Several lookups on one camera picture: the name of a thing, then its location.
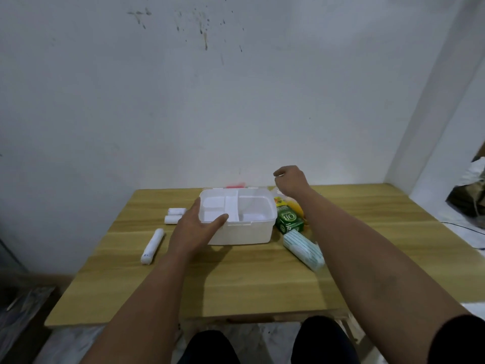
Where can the person's right hand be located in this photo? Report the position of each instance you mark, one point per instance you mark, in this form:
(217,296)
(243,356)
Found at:
(293,182)

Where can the person's left hand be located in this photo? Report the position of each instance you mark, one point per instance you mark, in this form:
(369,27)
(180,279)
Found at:
(187,235)

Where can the person's left thumb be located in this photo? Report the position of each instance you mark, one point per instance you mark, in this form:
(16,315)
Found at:
(218,223)

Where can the person's right fingers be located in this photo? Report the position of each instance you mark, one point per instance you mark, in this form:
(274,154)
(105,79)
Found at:
(279,174)

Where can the white plastic storage box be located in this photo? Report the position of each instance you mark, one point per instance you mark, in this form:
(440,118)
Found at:
(250,219)

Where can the person's right forearm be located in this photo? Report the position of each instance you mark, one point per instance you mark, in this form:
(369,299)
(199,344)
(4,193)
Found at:
(363,269)

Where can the person's left forearm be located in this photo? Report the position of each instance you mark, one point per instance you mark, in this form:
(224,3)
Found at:
(151,310)

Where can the yellow packet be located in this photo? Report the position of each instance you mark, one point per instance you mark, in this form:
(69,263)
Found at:
(293,206)

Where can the short white bandage roll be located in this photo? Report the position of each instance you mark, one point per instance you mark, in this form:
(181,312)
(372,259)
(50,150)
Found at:
(177,211)
(172,219)

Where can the green cardboard box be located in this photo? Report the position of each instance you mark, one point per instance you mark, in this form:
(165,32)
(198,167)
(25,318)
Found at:
(288,221)

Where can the long white bandage roll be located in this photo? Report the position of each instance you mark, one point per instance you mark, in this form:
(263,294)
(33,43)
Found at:
(152,246)

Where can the pack of pale green masks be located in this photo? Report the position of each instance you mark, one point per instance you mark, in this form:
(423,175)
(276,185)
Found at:
(304,250)

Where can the person's left leg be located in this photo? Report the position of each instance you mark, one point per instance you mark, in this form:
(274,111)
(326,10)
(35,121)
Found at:
(208,348)

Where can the person's leg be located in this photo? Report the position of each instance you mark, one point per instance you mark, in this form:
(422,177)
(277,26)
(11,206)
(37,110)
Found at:
(208,348)
(322,343)

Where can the person's right leg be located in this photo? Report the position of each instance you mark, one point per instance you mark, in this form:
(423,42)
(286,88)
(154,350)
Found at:
(322,343)

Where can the dark olive bag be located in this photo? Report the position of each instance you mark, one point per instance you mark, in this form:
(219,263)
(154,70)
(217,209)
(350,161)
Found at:
(468,199)

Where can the white sack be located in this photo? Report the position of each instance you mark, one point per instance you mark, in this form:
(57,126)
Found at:
(473,172)

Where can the grey plastic sheet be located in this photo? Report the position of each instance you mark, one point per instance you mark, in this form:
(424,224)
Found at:
(21,310)

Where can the black sleeve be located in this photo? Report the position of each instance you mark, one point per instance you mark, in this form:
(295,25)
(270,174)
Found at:
(460,341)

